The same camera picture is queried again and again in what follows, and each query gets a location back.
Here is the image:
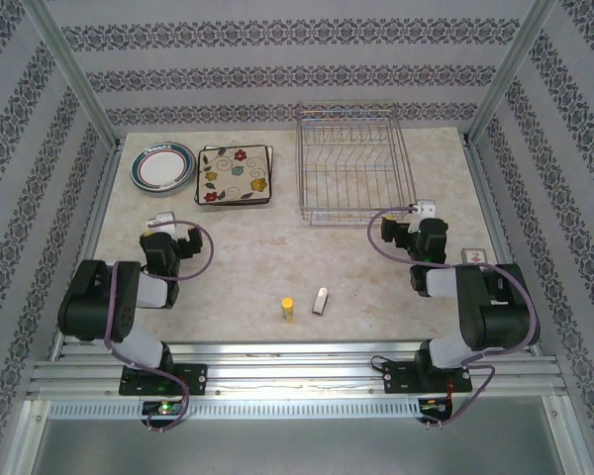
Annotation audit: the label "round plate green red rings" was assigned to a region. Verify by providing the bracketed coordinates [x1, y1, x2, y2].
[130, 142, 197, 193]

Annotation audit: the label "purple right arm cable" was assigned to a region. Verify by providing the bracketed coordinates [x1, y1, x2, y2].
[366, 205, 541, 428]

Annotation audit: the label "aluminium cross rail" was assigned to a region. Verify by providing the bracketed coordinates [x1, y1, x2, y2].
[27, 339, 570, 397]

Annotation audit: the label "right controller circuit board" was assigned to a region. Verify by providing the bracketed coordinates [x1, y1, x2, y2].
[418, 397, 452, 415]

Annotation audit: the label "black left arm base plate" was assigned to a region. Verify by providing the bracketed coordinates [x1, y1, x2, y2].
[118, 362, 208, 397]

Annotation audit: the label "grey metal sheet panel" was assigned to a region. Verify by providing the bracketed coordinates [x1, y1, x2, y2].
[29, 418, 575, 475]

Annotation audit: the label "square floral plate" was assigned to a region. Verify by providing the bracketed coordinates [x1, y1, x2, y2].
[196, 143, 271, 205]

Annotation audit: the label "small white brown box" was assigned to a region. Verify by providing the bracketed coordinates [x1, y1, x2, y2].
[310, 286, 331, 317]

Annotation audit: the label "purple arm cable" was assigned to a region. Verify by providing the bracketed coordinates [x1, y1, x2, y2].
[102, 220, 216, 434]
[366, 205, 541, 428]

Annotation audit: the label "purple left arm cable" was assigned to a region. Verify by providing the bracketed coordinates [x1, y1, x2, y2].
[102, 220, 216, 434]

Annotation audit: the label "metal wire dish rack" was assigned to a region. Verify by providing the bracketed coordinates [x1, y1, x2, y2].
[295, 100, 418, 228]

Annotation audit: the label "white square plate black rim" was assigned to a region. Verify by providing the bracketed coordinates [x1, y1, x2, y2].
[195, 143, 275, 207]

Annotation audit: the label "left controller circuit board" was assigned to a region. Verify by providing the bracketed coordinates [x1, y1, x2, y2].
[142, 400, 185, 418]

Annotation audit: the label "aluminium side rail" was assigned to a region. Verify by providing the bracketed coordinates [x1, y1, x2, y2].
[462, 133, 544, 357]
[49, 138, 125, 362]

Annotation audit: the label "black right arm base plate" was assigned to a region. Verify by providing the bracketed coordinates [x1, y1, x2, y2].
[383, 358, 472, 396]

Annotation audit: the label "slotted grey cable duct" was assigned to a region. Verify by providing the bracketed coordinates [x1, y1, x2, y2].
[48, 399, 423, 421]

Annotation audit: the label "controller circuit board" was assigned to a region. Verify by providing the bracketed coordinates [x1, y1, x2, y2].
[142, 400, 185, 418]
[418, 397, 452, 415]

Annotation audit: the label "aluminium frame post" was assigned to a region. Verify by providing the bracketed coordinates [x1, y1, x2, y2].
[462, 0, 561, 147]
[27, 0, 123, 149]

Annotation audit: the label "small card red diamond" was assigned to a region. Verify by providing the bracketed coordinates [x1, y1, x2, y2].
[460, 246, 488, 267]

